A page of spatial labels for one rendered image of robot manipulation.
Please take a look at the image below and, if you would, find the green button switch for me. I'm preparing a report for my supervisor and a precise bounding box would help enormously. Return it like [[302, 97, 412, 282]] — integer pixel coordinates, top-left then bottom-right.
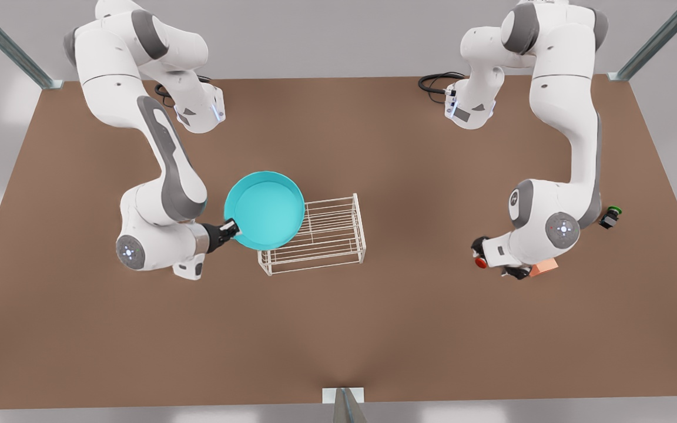
[[599, 206, 623, 230]]

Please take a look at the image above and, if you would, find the red button switch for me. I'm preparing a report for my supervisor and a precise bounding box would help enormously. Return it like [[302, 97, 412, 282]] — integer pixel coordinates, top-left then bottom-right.
[[471, 236, 490, 270]]

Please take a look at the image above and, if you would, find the white wire shelf rack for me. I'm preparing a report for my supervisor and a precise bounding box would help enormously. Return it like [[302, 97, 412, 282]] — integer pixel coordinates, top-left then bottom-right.
[[257, 193, 367, 276]]

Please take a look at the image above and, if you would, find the black cable loop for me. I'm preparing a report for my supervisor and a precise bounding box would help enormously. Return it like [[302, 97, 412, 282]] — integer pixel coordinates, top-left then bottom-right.
[[418, 72, 467, 107], [154, 75, 213, 110]]

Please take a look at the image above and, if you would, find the teal round plate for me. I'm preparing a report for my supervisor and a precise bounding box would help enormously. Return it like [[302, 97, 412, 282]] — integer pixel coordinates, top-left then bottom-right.
[[223, 171, 306, 250]]

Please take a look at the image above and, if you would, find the silver frame post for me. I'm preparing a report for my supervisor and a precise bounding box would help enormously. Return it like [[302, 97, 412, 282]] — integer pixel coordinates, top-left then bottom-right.
[[0, 0, 65, 90], [606, 0, 677, 82], [322, 387, 368, 423]]

